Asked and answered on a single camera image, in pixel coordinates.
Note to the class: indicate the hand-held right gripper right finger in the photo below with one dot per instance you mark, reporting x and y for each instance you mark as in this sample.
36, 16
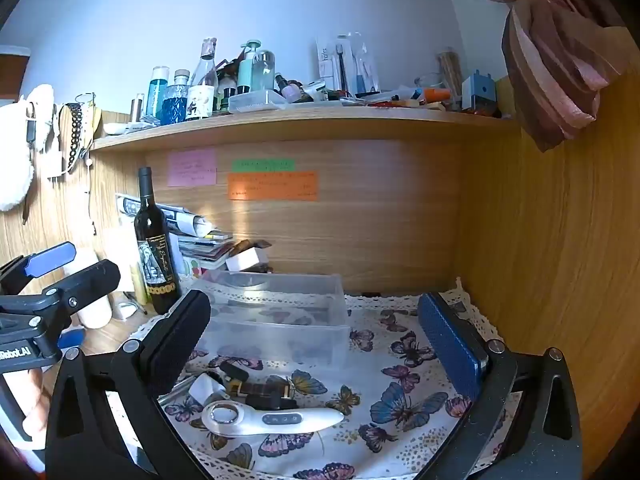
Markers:
450, 345

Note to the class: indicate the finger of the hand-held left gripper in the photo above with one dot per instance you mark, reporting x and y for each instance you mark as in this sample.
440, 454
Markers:
50, 259
92, 280

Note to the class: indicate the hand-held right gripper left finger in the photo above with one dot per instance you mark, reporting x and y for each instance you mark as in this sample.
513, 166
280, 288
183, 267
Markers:
175, 340

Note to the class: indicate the silver metal rod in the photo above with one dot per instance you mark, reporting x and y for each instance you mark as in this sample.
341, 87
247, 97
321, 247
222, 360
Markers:
177, 391

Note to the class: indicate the white paper tag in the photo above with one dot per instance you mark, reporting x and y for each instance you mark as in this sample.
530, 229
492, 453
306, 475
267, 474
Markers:
207, 389

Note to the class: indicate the clear plastic container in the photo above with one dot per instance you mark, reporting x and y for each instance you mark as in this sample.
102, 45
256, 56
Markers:
280, 330

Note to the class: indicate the white facial massager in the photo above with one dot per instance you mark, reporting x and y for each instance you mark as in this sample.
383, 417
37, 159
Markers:
300, 417

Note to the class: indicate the person's left hand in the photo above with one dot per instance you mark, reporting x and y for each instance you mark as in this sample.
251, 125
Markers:
32, 395

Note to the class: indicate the white cylindrical jar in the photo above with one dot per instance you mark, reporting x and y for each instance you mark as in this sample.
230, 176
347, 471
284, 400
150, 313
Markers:
95, 312

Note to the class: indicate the yellow tube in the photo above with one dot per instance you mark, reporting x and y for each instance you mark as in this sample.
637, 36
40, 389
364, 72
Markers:
140, 285

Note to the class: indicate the dark wine bottle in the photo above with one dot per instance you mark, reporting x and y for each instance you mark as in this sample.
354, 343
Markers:
155, 240

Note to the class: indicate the butterfly print tablecloth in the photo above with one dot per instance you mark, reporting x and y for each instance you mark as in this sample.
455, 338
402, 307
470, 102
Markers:
390, 410

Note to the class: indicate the stack of books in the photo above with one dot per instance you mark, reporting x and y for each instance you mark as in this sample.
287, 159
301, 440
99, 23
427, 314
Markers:
205, 250

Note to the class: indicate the white fluffy plush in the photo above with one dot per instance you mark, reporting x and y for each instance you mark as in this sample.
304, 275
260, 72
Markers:
15, 160

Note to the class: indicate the small white box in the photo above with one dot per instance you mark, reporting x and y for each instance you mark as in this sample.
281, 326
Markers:
245, 260

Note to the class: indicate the brown hair clip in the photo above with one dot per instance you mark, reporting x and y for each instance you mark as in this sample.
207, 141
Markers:
250, 246

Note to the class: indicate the white flat dish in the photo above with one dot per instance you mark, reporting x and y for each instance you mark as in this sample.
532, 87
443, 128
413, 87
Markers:
117, 129

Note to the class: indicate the pink sticky note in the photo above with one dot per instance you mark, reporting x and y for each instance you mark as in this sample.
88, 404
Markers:
191, 167

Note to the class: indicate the silver metal cylinder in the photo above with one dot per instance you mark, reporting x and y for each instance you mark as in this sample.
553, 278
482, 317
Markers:
137, 107

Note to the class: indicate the orange paper note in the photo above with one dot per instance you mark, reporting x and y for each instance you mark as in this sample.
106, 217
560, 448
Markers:
272, 186

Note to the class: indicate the blue faceted glass bottle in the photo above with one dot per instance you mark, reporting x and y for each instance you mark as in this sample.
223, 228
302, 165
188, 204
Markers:
175, 105

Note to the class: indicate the green paper note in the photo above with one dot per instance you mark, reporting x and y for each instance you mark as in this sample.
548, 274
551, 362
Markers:
262, 165

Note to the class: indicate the teal liquid bottle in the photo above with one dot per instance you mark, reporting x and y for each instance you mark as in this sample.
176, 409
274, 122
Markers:
158, 95

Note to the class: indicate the clear bottle with white label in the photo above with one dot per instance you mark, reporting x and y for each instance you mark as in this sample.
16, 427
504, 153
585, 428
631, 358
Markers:
202, 95

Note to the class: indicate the clear plastic tray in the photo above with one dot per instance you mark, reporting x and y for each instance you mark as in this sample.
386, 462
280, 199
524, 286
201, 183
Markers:
257, 101

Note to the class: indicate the wooden shelf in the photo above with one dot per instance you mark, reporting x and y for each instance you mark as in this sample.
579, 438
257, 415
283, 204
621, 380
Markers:
300, 125

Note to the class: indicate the orange tube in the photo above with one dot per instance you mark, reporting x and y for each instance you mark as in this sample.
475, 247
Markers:
437, 95

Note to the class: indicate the mint green pump bottle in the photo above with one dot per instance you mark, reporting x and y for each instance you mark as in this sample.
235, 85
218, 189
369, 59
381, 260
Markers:
247, 72

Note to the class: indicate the clear round bottle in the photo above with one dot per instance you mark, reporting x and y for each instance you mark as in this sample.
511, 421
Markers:
265, 72

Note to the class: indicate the glass jar of sticks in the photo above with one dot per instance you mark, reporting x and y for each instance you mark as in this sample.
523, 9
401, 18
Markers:
450, 72

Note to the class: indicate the small pink bottle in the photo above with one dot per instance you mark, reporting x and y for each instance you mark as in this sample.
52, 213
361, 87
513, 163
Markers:
290, 91

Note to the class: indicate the clear toothbrush package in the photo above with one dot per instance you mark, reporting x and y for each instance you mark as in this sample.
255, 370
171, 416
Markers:
357, 65

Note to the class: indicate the brown striped curtain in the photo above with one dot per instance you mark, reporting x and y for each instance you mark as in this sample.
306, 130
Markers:
550, 60

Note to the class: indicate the white carton box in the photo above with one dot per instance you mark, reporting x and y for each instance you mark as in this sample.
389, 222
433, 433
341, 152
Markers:
326, 62

